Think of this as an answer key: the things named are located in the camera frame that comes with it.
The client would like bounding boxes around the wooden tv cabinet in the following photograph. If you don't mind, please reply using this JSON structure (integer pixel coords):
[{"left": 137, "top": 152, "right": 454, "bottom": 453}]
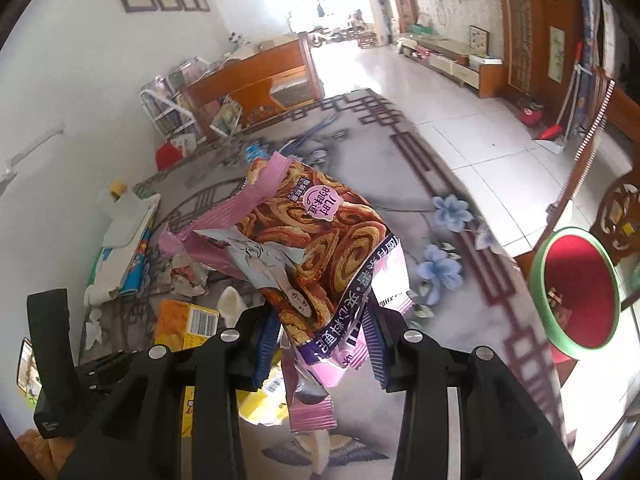
[{"left": 396, "top": 32, "right": 506, "bottom": 99}]

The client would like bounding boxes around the red broom and dustpan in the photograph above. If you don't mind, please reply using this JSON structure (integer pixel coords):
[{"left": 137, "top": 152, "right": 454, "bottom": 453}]
[{"left": 531, "top": 41, "right": 586, "bottom": 156}]

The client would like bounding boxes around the red green trash bin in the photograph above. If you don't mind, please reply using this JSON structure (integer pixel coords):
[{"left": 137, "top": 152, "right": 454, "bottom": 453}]
[{"left": 528, "top": 226, "right": 620, "bottom": 364}]

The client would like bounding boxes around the grey patterned floor rug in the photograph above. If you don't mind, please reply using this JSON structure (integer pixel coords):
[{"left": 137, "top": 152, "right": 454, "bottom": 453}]
[{"left": 63, "top": 90, "right": 579, "bottom": 479}]

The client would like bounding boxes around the white paper bag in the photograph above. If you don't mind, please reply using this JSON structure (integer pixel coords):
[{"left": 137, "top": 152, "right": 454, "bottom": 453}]
[{"left": 84, "top": 188, "right": 160, "bottom": 308}]

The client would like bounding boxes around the dark wooden chair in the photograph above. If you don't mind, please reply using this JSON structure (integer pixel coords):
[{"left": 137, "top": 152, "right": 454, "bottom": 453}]
[{"left": 515, "top": 67, "right": 639, "bottom": 310}]

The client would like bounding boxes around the pink pastry snack bag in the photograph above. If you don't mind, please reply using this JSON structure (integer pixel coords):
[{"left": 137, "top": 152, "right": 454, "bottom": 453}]
[{"left": 158, "top": 153, "right": 410, "bottom": 432}]

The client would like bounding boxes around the yellow cardboard box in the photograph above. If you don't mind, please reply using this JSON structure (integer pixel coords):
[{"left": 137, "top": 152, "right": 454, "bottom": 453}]
[{"left": 153, "top": 299, "right": 219, "bottom": 352}]

